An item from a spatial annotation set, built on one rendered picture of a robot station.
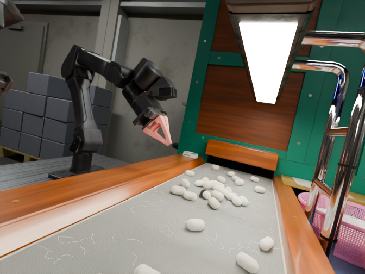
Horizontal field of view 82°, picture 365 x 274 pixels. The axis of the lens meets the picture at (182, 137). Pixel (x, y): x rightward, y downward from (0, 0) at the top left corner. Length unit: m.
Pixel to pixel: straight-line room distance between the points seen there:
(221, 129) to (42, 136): 2.41
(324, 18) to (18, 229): 1.12
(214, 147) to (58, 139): 2.19
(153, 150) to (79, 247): 2.92
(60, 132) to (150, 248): 2.56
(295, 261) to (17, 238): 0.35
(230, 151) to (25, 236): 0.77
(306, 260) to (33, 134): 3.04
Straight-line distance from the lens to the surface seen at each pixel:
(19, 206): 0.38
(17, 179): 0.77
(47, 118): 2.97
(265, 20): 0.26
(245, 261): 0.34
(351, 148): 0.44
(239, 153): 0.93
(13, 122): 3.44
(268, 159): 0.93
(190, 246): 0.36
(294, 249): 0.39
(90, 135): 0.76
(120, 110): 3.51
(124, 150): 3.47
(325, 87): 1.04
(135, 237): 0.35
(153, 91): 0.58
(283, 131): 1.00
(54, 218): 0.36
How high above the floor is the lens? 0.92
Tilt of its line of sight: 5 degrees down
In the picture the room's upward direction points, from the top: 11 degrees clockwise
